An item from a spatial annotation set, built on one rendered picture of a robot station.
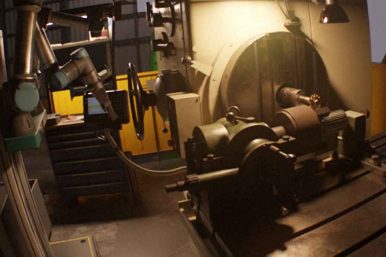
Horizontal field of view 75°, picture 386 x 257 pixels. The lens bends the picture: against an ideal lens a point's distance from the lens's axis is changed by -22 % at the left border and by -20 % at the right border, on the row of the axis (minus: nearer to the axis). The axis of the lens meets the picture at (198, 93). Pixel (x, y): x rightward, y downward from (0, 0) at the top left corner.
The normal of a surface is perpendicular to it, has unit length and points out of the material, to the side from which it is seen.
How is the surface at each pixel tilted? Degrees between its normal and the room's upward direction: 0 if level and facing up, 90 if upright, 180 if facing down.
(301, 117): 40
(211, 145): 54
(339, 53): 90
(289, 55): 90
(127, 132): 90
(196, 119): 90
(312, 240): 0
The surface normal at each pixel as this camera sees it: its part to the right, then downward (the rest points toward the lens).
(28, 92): 0.74, 0.17
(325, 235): -0.09, -0.98
